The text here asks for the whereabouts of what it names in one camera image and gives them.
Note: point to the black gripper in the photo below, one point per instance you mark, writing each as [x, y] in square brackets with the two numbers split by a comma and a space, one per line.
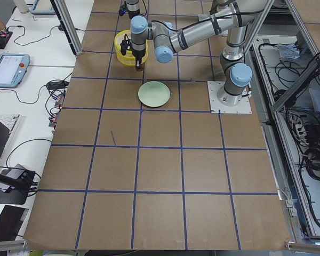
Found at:
[129, 14]
[138, 53]

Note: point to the dark red bun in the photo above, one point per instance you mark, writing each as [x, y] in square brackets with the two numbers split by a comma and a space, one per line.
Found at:
[139, 68]

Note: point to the yellow top steamer layer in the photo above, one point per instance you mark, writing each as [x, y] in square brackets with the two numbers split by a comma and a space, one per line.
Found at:
[121, 42]

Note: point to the yellow steamer layer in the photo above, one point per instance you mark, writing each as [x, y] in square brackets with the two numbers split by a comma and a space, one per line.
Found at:
[129, 59]
[121, 42]

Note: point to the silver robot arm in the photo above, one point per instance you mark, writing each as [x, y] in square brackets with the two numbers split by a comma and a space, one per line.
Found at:
[131, 7]
[239, 18]

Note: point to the yellow bottom steamer layer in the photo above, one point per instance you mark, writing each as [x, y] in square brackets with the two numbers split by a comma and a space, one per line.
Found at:
[129, 59]

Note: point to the light green plate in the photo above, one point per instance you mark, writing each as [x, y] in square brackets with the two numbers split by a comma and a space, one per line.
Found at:
[154, 94]

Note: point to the blue teach pendant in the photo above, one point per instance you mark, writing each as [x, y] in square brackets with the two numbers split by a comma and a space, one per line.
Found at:
[12, 69]

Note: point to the white keyboard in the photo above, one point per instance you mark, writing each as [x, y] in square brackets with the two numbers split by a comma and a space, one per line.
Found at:
[11, 121]

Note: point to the aluminium frame post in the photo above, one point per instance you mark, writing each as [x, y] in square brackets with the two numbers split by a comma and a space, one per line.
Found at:
[66, 22]

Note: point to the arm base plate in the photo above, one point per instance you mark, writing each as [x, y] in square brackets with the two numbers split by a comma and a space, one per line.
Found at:
[222, 103]

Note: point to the black camera stand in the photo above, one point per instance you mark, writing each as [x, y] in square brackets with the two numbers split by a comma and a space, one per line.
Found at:
[15, 184]

